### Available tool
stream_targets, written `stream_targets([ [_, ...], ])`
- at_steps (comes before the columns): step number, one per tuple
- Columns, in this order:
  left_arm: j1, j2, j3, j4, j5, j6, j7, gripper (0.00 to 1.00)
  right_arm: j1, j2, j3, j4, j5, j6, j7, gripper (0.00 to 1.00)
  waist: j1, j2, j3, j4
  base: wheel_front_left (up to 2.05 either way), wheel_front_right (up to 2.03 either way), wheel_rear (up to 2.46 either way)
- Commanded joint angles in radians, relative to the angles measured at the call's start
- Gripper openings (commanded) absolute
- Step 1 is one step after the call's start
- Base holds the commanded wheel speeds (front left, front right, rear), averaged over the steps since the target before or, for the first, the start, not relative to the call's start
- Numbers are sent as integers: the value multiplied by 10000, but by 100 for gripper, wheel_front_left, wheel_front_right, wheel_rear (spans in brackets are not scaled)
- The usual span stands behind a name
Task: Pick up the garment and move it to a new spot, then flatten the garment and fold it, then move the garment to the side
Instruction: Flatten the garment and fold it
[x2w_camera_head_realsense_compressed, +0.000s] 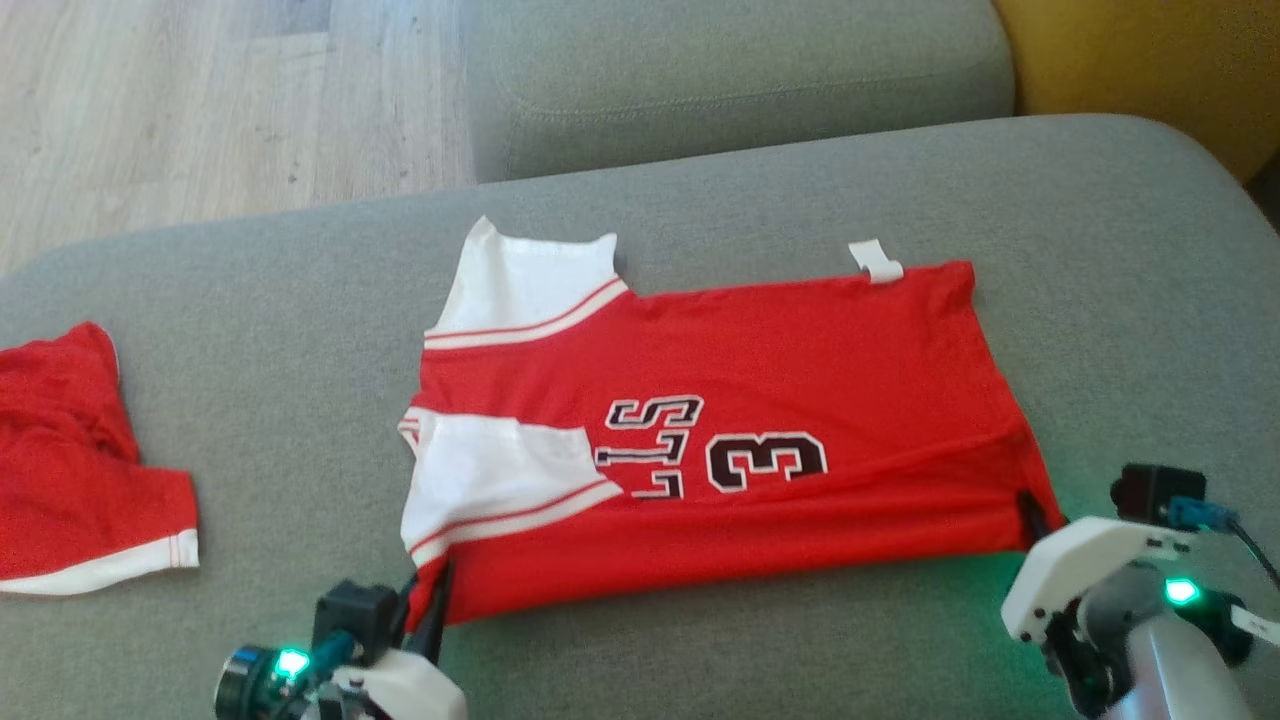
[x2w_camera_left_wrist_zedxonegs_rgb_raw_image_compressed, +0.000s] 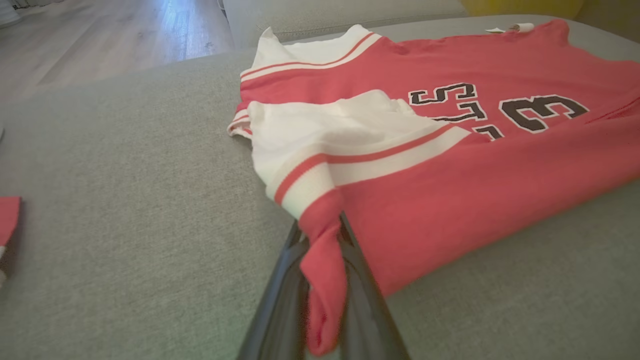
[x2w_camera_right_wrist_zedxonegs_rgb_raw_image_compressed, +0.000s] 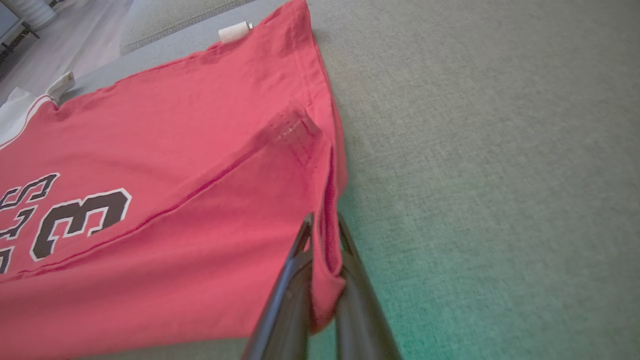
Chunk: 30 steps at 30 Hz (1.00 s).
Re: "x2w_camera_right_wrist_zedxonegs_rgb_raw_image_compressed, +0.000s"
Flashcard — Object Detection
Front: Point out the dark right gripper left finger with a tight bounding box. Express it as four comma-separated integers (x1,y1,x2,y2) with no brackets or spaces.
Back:
242,213,315,360

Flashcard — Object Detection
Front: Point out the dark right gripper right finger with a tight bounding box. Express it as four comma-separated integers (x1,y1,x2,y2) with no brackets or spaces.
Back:
335,214,402,360

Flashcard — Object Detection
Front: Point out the red white numbered jersey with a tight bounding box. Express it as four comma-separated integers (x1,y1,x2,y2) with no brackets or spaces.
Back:
0,0,350,360

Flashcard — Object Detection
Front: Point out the grey fabric sofa seat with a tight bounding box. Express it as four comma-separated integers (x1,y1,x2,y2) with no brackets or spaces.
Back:
57,0,640,360

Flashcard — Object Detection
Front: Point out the grey sofa cushion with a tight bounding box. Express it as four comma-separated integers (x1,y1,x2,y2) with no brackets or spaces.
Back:
119,0,257,56

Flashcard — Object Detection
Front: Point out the white ribbed pot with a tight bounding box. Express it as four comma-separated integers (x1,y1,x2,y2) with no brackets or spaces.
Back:
0,0,57,30

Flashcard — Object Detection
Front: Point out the black frame furniture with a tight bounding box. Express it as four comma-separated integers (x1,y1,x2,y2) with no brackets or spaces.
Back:
0,2,42,55

